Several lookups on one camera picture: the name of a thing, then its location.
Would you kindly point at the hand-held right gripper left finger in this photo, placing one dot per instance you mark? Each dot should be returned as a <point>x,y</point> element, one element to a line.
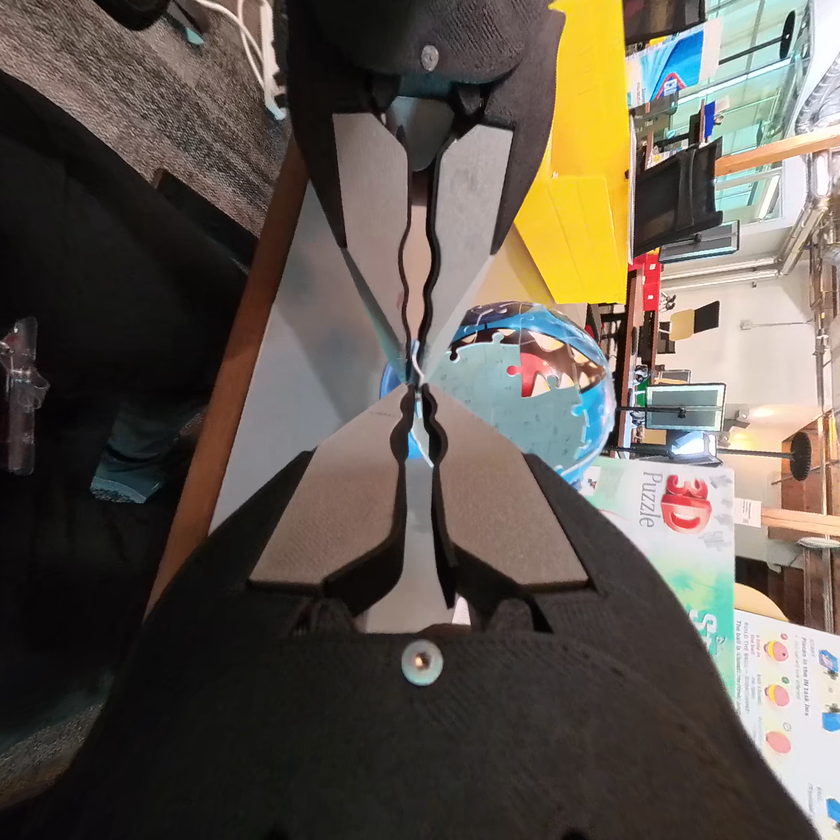
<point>328,512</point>

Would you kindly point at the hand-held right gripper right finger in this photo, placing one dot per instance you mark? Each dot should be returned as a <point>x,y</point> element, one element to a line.
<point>505,518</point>

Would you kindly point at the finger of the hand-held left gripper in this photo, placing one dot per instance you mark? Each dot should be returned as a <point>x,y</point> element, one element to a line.
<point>469,197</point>
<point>371,197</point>

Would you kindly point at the blue cartoon puzzle ball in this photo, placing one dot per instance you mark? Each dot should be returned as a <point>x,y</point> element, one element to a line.
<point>525,420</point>

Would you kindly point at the white puzzle piece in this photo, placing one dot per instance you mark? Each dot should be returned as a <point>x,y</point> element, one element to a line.
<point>420,380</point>

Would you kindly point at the blue plastic ball stand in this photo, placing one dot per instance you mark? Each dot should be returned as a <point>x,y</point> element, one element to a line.
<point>392,380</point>

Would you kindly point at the colourful puzzle box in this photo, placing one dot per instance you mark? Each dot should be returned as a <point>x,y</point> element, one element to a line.
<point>682,571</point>

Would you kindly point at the yellow plastic bin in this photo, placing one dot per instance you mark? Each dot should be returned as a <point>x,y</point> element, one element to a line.
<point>577,229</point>

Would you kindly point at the red storage bin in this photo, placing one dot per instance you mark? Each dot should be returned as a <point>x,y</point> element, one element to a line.
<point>646,282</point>

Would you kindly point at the teal shoe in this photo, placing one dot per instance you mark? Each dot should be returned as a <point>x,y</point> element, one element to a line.
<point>131,472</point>

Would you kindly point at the black mesh office chair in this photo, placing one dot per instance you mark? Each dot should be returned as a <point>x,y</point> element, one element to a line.
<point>676,197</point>

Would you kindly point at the grey framed light panel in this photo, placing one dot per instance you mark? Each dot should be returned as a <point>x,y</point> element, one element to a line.
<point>686,407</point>

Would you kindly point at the person's dark clothing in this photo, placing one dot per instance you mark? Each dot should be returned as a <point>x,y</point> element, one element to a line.
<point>98,262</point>

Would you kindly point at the clear badge holder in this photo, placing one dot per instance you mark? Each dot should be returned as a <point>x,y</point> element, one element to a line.
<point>23,394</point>

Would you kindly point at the white printed instruction sheet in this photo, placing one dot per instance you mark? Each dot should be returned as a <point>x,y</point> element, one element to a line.
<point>800,722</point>

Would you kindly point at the yellow and black wall panel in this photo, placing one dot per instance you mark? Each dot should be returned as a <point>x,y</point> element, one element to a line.
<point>682,325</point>

